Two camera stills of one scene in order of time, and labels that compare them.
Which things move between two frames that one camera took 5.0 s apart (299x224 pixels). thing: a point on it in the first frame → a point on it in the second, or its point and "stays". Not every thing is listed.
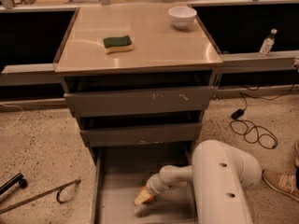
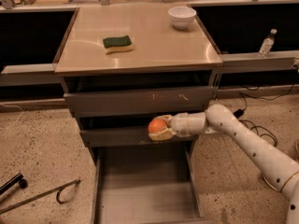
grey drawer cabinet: x=140 y=78 stays
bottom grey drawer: x=122 y=171 stays
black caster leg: x=18 y=178 stays
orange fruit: x=151 y=196 → x=156 y=125
